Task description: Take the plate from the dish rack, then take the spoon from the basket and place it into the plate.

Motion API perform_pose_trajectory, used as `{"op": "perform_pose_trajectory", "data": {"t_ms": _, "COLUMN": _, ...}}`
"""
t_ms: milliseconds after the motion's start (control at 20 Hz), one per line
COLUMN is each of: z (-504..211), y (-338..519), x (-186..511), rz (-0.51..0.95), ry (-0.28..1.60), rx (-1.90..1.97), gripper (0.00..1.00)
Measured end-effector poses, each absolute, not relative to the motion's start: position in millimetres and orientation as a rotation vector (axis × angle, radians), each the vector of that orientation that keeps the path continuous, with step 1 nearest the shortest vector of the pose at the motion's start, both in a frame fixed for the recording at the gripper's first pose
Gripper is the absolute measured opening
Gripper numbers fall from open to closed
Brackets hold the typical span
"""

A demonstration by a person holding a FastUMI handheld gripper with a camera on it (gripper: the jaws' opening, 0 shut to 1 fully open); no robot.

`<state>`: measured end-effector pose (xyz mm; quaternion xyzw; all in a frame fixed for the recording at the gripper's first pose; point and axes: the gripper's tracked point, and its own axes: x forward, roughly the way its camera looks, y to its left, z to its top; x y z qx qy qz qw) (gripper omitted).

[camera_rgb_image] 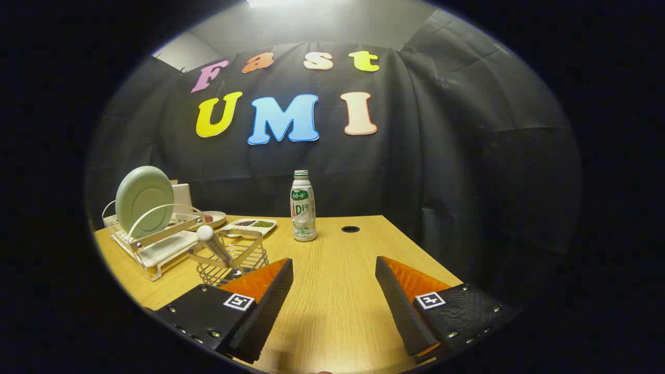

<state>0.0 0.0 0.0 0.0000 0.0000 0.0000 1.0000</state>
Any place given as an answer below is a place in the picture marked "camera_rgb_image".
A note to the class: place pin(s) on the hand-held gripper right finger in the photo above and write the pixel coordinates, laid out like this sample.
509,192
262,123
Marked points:
400,311

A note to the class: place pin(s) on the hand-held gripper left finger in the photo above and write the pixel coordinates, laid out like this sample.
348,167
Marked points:
270,311

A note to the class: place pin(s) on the light green plate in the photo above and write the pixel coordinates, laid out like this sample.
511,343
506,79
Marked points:
143,200

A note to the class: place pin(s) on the round plate with meat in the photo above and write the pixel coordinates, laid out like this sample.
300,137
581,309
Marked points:
215,221

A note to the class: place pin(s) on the white divided snack tray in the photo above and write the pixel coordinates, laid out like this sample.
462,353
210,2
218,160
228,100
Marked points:
244,231

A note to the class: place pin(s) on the pile of green beans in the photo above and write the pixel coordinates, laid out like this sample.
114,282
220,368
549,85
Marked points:
263,224

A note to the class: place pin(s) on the pile of dark red beans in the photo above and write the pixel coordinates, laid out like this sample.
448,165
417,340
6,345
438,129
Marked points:
245,223

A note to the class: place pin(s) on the white green-label drink bottle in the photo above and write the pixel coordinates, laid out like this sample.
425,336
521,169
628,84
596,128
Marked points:
303,208

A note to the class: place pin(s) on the white drain tray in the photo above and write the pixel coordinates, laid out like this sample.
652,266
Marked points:
166,249

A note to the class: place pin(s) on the white toaster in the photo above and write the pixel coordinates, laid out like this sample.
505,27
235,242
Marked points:
183,197

